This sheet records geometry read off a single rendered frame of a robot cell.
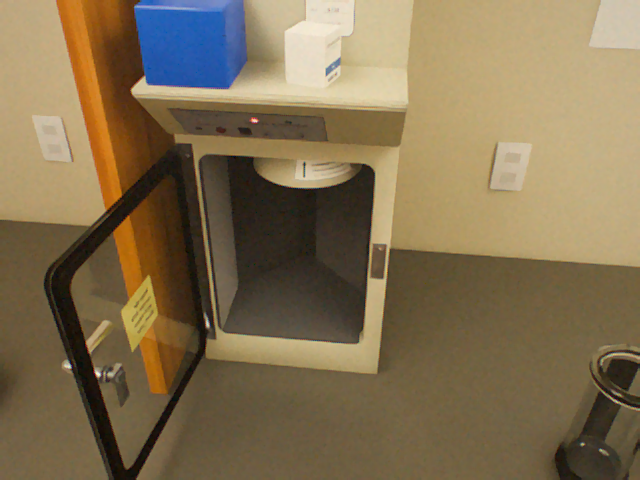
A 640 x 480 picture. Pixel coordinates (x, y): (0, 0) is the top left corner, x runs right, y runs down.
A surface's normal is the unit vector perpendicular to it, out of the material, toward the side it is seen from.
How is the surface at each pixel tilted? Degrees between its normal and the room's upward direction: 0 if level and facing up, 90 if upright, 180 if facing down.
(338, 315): 0
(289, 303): 0
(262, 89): 0
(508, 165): 90
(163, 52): 90
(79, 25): 90
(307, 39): 90
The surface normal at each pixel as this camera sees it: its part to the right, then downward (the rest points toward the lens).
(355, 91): 0.01, -0.82
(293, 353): -0.11, 0.58
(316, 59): -0.39, 0.53
